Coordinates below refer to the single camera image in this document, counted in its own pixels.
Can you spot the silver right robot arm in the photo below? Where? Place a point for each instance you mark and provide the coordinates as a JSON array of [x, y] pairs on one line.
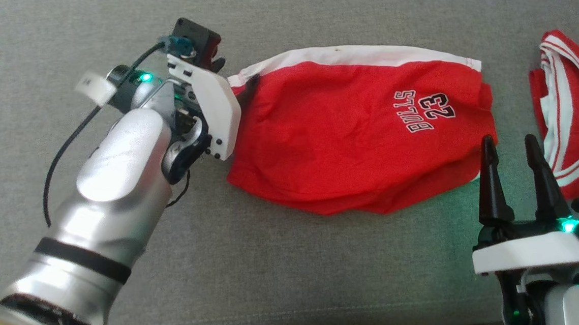
[[574, 315]]

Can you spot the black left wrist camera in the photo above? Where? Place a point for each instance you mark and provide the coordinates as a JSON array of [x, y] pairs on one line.
[[196, 36]]

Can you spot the large grey sofa seat cushion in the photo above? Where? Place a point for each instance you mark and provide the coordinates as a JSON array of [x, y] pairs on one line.
[[313, 266]]

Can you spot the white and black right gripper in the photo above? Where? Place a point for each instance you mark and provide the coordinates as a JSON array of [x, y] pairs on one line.
[[528, 250]]

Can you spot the red shorts with white stripe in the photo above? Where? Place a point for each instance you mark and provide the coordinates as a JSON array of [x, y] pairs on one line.
[[321, 149]]

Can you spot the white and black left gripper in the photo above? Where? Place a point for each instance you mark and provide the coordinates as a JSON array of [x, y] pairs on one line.
[[219, 111]]

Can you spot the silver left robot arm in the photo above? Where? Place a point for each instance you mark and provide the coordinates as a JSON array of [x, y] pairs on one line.
[[114, 186]]

